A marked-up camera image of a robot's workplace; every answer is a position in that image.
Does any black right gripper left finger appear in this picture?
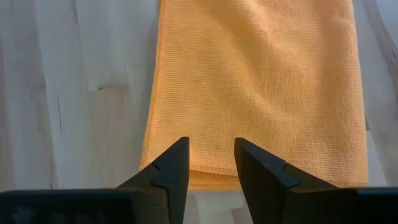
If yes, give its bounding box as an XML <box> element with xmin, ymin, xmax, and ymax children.
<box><xmin>0</xmin><ymin>136</ymin><xmax>190</xmax><ymax>224</ymax></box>

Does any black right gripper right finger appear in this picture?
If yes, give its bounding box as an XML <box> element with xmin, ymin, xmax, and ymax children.
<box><xmin>233</xmin><ymin>137</ymin><xmax>398</xmax><ymax>224</ymax></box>

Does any orange microfiber towel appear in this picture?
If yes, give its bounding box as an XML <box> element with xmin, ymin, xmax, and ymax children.
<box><xmin>139</xmin><ymin>0</ymin><xmax>369</xmax><ymax>191</ymax></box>

